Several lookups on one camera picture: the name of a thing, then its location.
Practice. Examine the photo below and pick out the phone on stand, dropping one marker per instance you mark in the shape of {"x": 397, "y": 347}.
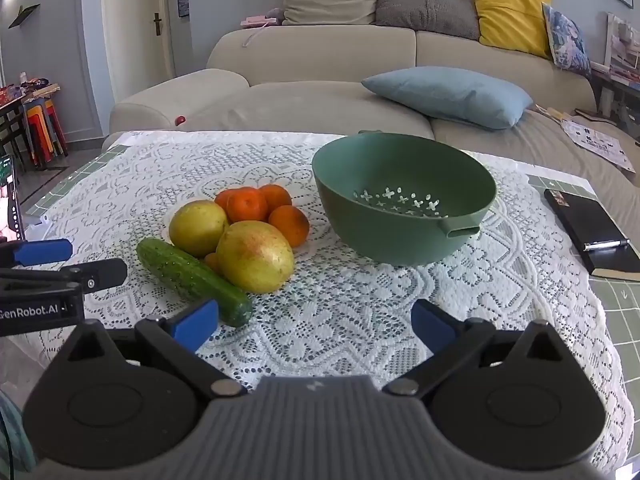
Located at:
{"x": 10, "y": 195}

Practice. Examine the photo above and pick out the yellow cushion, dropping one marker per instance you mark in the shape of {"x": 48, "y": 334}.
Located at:
{"x": 510, "y": 15}

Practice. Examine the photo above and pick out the green grid cutting mat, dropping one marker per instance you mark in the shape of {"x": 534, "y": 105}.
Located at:
{"x": 620, "y": 320}

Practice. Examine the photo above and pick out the cluttered shelf unit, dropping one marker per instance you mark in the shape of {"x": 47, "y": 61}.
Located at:
{"x": 622, "y": 55}

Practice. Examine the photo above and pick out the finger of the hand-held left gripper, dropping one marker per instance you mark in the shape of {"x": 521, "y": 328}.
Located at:
{"x": 42, "y": 252}
{"x": 97, "y": 275}

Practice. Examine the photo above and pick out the orange tangerine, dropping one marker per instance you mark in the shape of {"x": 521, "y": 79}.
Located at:
{"x": 291, "y": 226}
{"x": 276, "y": 195}
{"x": 222, "y": 197}
{"x": 247, "y": 205}

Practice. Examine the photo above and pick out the green colander bowl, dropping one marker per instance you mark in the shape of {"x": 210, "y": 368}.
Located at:
{"x": 400, "y": 210}

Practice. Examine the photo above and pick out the grey checked cushion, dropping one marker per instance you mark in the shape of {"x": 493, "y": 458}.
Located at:
{"x": 425, "y": 12}

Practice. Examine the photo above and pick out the white lace tablecloth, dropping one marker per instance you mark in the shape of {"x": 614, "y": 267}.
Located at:
{"x": 310, "y": 320}

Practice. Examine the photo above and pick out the dark side table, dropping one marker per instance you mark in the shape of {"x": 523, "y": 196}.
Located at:
{"x": 10, "y": 120}

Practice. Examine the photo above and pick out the green cucumber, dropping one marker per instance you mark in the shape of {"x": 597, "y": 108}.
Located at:
{"x": 192, "y": 280}

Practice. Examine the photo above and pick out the stack of colourful stools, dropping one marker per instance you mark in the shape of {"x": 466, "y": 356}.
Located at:
{"x": 45, "y": 130}

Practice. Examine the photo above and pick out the white door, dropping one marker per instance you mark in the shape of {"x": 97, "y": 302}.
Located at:
{"x": 135, "y": 25}

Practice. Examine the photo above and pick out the yellow booklet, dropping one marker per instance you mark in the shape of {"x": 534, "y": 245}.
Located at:
{"x": 552, "y": 112}

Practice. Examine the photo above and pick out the black wall shelf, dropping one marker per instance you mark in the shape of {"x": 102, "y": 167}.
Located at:
{"x": 24, "y": 15}

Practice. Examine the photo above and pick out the brown notebook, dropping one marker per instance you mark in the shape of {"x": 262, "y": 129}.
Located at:
{"x": 595, "y": 116}

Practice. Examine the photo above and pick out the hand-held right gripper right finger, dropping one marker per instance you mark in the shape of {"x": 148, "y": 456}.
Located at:
{"x": 432, "y": 327}

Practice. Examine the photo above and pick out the silver black pen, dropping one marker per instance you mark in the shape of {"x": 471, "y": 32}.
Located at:
{"x": 606, "y": 244}

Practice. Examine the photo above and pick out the pile of colourful packets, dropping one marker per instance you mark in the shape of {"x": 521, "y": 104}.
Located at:
{"x": 30, "y": 89}

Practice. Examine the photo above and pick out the black notebook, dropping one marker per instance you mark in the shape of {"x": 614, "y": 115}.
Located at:
{"x": 590, "y": 220}

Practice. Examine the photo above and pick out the person's striped teal clothing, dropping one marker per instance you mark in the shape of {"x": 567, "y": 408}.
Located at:
{"x": 15, "y": 435}

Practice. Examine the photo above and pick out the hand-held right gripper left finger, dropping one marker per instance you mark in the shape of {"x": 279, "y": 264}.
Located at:
{"x": 195, "y": 324}

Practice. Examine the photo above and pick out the blue patterned cushion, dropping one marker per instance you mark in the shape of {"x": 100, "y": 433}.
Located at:
{"x": 567, "y": 42}

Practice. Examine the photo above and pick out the flat pink box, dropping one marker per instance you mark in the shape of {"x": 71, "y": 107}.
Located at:
{"x": 257, "y": 22}

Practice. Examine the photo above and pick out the printed paper sheet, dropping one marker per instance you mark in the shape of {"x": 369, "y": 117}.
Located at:
{"x": 597, "y": 142}

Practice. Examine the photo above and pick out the light blue pillow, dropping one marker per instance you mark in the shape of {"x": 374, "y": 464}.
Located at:
{"x": 450, "y": 95}

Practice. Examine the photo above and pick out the beige sofa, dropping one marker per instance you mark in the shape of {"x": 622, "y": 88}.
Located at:
{"x": 310, "y": 55}

